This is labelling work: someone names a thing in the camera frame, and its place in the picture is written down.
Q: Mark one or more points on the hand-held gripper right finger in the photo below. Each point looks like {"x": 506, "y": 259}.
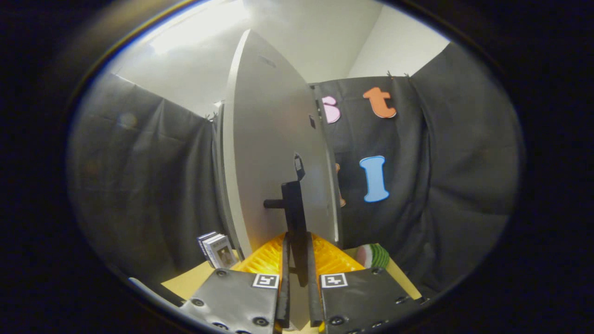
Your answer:
{"x": 314, "y": 297}

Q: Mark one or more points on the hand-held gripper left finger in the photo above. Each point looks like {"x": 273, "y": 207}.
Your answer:
{"x": 282, "y": 287}

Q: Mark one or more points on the white shoe cabinet door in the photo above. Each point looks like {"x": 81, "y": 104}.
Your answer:
{"x": 274, "y": 153}

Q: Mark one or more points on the grey portrait cover book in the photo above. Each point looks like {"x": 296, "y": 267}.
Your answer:
{"x": 222, "y": 253}

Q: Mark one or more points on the watermelon slice toy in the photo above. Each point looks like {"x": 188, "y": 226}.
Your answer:
{"x": 375, "y": 256}

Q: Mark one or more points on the dark blue cover book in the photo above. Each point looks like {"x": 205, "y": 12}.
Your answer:
{"x": 203, "y": 241}

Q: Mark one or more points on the black backdrop cloth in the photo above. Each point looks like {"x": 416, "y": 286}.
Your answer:
{"x": 441, "y": 162}

